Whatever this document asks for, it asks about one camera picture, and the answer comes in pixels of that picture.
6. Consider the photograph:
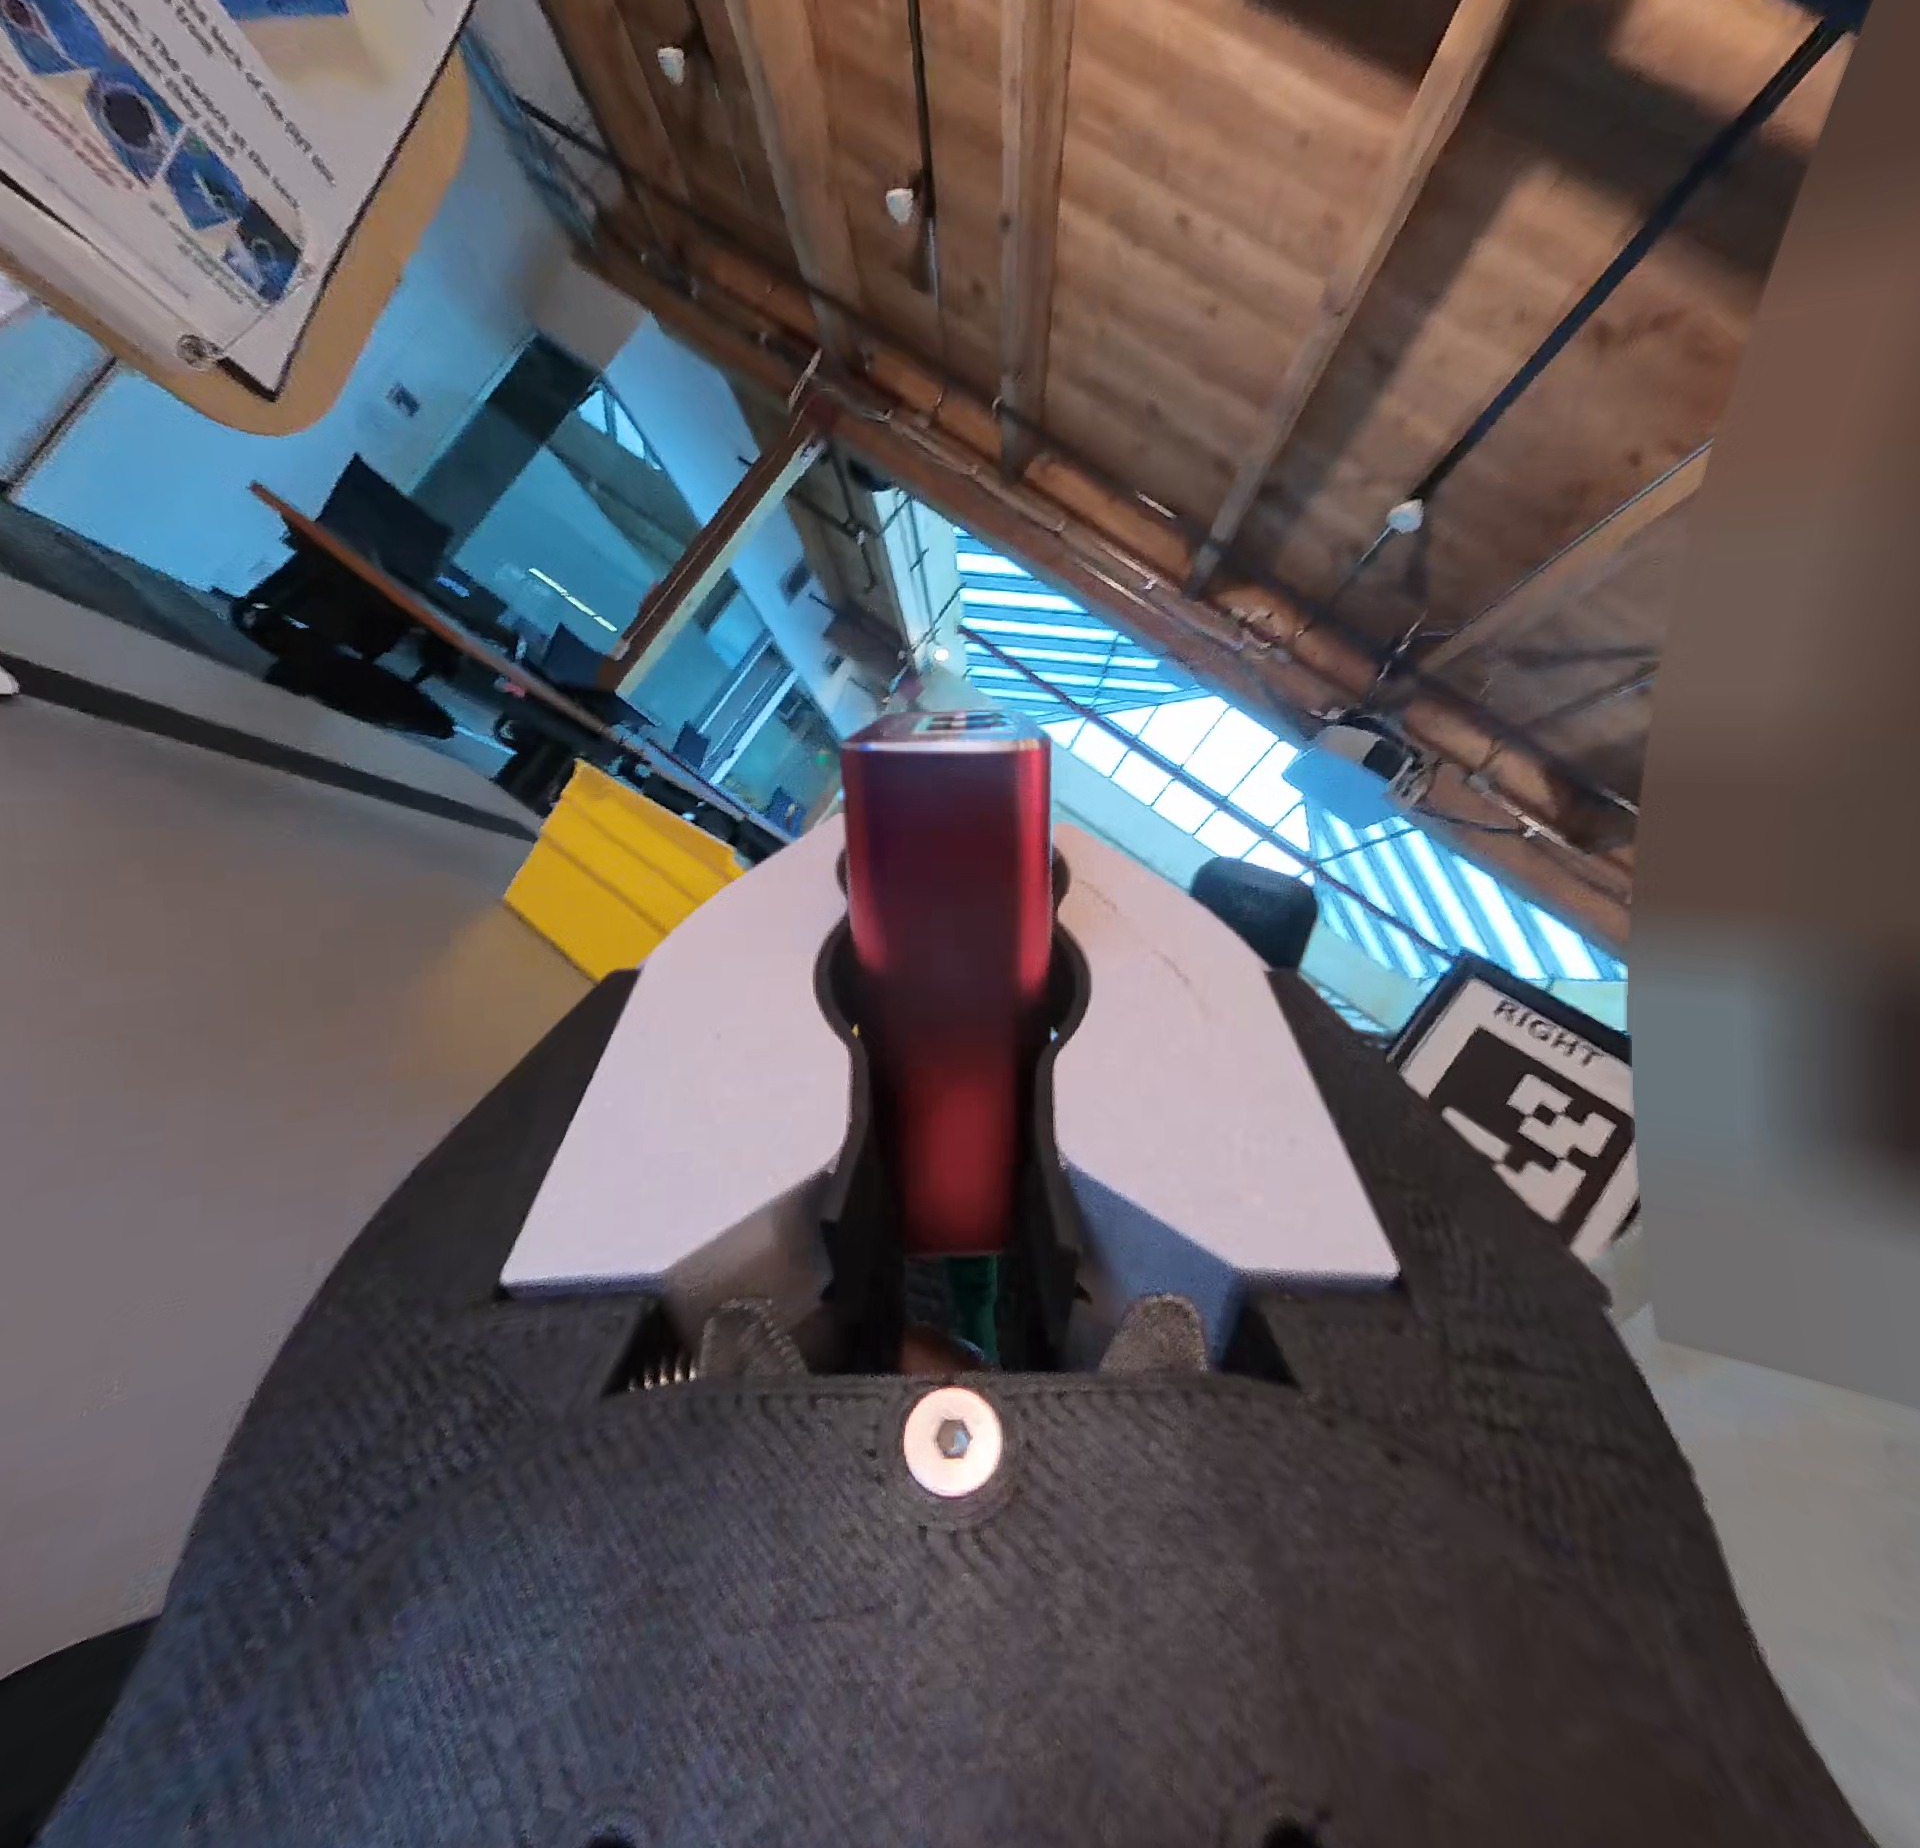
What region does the yellow plastic bin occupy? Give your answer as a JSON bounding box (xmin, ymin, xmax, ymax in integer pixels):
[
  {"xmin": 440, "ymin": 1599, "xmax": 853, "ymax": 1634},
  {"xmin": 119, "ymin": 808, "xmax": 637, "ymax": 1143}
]
[{"xmin": 502, "ymin": 761, "xmax": 749, "ymax": 979}]

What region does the white ceiling device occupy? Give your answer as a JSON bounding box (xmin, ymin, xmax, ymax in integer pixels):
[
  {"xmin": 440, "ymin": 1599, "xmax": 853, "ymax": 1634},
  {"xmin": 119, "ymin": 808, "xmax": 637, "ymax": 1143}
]
[{"xmin": 1291, "ymin": 717, "xmax": 1427, "ymax": 815}]

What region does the red metal port adapter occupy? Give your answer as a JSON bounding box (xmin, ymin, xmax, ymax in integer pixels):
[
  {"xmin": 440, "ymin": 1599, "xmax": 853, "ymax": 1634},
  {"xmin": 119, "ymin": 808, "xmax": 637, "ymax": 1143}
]
[{"xmin": 841, "ymin": 707, "xmax": 1055, "ymax": 1257}]

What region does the wooden desk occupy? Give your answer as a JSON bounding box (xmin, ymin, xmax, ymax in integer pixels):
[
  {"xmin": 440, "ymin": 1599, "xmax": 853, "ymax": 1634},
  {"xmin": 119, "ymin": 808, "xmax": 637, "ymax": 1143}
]
[{"xmin": 246, "ymin": 480, "xmax": 662, "ymax": 747}]

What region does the black monitor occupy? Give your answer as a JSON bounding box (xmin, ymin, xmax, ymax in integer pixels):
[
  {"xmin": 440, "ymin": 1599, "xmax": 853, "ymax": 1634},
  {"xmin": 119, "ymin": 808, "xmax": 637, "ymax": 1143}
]
[{"xmin": 322, "ymin": 453, "xmax": 454, "ymax": 593}]

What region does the printed poster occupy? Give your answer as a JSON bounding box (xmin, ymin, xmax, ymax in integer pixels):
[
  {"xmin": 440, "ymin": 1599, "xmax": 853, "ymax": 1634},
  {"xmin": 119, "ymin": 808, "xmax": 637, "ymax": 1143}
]
[{"xmin": 0, "ymin": 0, "xmax": 503, "ymax": 394}]

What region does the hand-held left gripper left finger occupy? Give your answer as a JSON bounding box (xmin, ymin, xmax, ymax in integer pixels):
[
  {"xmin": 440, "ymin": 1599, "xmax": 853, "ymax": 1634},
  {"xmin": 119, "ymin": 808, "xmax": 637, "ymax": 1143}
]
[{"xmin": 500, "ymin": 825, "xmax": 902, "ymax": 1346}]

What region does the tan wooden poster board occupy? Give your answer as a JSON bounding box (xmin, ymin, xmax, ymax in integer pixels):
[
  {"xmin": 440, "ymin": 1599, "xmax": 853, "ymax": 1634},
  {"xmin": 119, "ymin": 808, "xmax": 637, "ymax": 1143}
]
[{"xmin": 0, "ymin": 48, "xmax": 470, "ymax": 440}]

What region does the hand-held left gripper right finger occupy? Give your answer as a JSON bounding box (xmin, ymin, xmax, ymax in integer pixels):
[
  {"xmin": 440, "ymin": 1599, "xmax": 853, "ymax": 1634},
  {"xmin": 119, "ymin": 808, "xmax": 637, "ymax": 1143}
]
[{"xmin": 1033, "ymin": 825, "xmax": 1409, "ymax": 1357}]

